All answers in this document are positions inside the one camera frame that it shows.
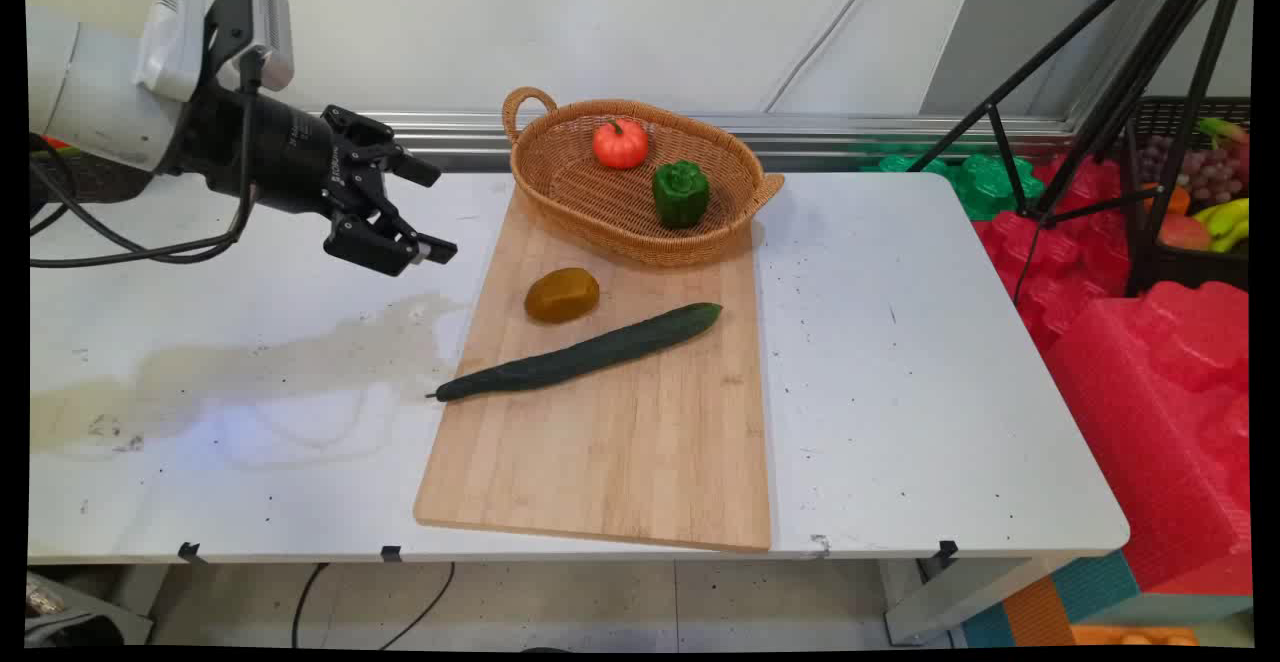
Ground black camera tripod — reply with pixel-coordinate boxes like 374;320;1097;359
905;0;1253;295

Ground metal window rail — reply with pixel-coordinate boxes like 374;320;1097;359
330;108;1079;174

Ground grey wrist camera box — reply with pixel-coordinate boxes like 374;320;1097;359
133;0;297;105

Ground brown toy potato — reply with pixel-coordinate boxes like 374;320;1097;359
524;267;602;325

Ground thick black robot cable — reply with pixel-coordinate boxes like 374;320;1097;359
29;134;151;255

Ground grey base under table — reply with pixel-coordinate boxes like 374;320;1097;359
27;572;154;648

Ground green toy bell pepper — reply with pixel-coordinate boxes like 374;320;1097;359
652;160;712;231

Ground black floor cable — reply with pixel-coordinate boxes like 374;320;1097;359
378;562;457;650
291;562;332;649

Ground large red foam packing block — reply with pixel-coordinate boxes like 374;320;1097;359
1043;280;1253;595

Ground yellow toy banana bunch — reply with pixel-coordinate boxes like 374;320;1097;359
1192;198;1251;254

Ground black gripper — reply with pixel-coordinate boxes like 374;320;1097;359
165;82;460;278

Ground purple toy grapes bunch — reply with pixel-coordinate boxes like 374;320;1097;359
1140;134;1244;205

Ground white table leg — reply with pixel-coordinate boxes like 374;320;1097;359
880;557;1056;646

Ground red toy tomato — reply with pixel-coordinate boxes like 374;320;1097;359
592;118;650;171

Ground dark green toy cucumber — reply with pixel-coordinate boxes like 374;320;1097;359
426;302;724;404

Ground wooden cutting board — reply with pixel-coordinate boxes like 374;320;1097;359
413;182;774;554

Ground red orange toy peach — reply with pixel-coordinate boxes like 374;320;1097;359
1159;213;1214;252

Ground black plastic fruit crate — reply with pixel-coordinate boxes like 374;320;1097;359
1124;96;1252;295

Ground green foam packing sheet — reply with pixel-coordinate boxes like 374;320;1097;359
862;146;1047;222

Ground woven wicker basket with handles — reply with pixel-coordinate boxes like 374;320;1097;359
501;87;786;269

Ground small red foam packing block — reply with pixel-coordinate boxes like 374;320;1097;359
974;154;1137;351

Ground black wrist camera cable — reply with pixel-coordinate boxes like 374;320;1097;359
29;50;263;269

